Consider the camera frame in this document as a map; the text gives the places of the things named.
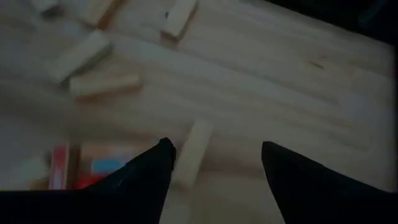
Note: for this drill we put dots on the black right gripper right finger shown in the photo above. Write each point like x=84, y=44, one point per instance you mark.
x=326, y=202

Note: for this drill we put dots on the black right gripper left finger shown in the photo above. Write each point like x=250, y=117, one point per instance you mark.
x=109, y=202

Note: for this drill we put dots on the red chunky toy block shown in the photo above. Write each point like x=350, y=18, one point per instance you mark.
x=88, y=181

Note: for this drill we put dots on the wooden block pink side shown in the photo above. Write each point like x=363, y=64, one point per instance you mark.
x=59, y=166

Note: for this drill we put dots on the wooden block blue side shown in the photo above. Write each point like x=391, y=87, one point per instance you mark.
x=107, y=165

